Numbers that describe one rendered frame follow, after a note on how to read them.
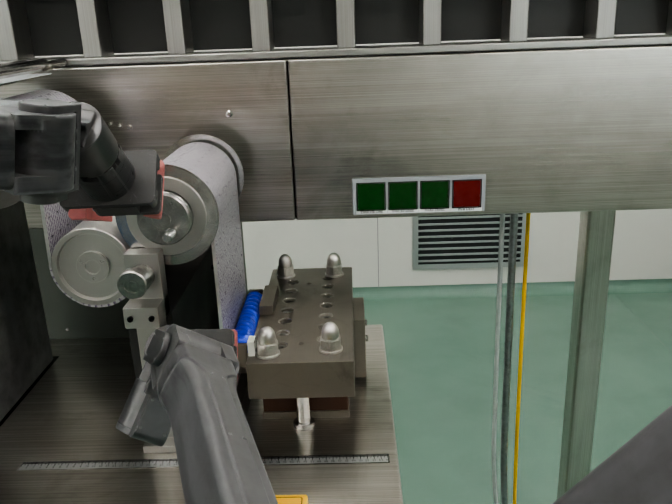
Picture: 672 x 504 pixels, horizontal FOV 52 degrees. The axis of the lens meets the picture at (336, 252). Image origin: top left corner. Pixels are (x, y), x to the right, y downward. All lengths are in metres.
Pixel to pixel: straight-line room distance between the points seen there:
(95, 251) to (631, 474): 0.91
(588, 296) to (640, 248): 2.50
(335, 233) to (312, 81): 2.54
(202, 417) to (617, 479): 0.39
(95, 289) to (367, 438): 0.47
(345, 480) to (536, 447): 1.75
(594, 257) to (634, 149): 0.31
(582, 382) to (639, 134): 0.63
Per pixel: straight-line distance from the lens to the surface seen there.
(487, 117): 1.31
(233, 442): 0.54
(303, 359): 1.04
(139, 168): 0.79
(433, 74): 1.28
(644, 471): 0.23
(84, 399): 1.29
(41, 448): 1.19
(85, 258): 1.07
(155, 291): 1.02
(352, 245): 3.80
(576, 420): 1.79
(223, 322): 1.07
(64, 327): 1.53
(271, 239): 3.81
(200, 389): 0.61
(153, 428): 0.77
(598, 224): 1.59
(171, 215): 0.99
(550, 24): 1.40
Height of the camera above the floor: 1.51
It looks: 19 degrees down
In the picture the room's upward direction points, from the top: 2 degrees counter-clockwise
